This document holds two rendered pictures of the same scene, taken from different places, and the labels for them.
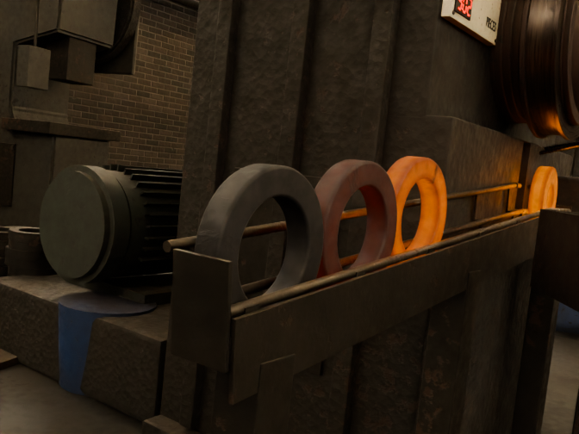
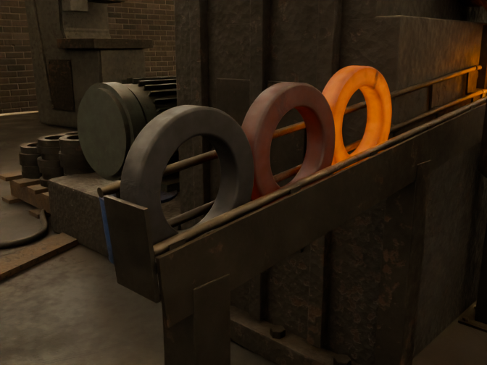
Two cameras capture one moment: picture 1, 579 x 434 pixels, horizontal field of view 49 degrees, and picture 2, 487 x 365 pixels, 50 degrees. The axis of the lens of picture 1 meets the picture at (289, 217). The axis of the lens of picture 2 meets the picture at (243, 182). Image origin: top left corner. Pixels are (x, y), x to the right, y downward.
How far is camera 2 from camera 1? 0.16 m
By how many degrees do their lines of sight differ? 12
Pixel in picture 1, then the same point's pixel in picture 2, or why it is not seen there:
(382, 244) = (322, 156)
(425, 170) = (364, 79)
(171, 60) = not seen: outside the picture
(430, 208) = (375, 111)
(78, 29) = not seen: outside the picture
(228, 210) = (143, 159)
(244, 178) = (157, 126)
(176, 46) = not seen: outside the picture
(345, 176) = (272, 102)
